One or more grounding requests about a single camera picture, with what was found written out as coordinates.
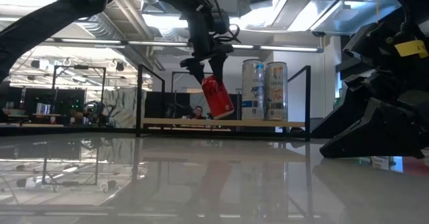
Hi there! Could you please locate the grey ceiling box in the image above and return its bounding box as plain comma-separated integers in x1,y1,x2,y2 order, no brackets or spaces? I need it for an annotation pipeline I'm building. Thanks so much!
217,0,241,15

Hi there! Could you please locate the person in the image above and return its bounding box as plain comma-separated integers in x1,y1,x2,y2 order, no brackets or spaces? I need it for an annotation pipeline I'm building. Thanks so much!
191,105,205,120

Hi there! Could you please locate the red Coca-Cola can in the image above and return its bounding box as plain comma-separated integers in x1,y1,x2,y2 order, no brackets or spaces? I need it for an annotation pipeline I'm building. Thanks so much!
200,74,235,120

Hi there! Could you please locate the long white ceiling light bar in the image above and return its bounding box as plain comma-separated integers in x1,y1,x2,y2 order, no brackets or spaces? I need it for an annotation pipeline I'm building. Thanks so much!
43,38,324,53

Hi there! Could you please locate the black metal frame stand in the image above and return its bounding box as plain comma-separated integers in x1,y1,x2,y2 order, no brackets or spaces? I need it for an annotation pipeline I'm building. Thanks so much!
52,64,107,131

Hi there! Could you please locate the white blue Celsius can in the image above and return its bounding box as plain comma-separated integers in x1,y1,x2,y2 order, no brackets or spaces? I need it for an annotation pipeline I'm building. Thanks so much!
241,58,266,121

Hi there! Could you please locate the yellow tape label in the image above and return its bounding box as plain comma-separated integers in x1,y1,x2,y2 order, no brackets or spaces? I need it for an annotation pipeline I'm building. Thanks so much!
394,39,429,59

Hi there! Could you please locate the wooden shelf black metal frame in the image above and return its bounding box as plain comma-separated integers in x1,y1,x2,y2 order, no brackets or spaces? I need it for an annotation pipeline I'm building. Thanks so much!
135,64,312,142

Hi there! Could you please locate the black partition panel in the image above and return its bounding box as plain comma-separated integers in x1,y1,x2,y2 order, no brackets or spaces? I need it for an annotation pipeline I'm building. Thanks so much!
144,91,191,119
12,87,76,116

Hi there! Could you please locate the white Celsius can pineapple print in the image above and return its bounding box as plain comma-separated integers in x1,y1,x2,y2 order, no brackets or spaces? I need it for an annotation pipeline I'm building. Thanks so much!
264,61,289,122

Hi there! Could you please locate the white tarp cover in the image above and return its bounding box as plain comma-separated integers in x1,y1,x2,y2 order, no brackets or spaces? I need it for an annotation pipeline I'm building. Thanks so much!
102,87,147,129

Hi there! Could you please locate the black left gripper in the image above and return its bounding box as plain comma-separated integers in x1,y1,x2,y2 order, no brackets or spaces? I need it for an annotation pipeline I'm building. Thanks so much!
180,14,235,84

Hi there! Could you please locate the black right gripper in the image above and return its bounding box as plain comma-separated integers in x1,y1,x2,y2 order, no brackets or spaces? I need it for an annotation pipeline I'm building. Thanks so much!
311,5,429,159

